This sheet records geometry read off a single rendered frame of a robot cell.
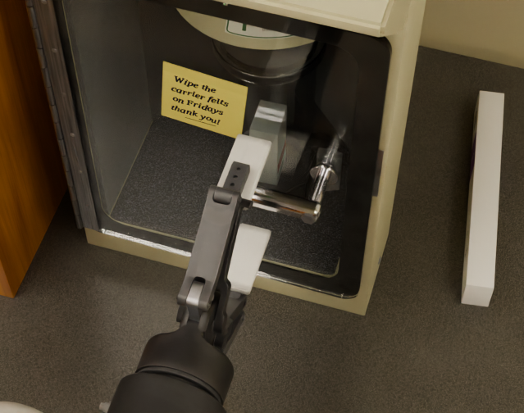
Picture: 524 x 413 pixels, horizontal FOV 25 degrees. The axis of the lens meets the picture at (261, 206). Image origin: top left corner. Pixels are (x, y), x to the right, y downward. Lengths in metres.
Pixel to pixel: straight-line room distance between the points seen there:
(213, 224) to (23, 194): 0.38
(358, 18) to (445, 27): 0.78
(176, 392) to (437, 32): 0.77
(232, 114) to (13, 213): 0.31
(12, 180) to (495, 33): 0.64
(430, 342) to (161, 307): 0.29
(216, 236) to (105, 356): 0.38
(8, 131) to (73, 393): 0.28
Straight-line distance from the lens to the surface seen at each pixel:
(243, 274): 1.09
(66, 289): 1.32
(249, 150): 1.00
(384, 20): 0.77
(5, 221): 1.25
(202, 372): 0.94
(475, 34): 1.54
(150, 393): 0.92
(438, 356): 1.28
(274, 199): 1.05
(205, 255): 0.93
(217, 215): 0.94
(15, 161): 1.23
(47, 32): 1.06
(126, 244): 1.32
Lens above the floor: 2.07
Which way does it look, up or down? 56 degrees down
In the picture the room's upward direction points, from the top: straight up
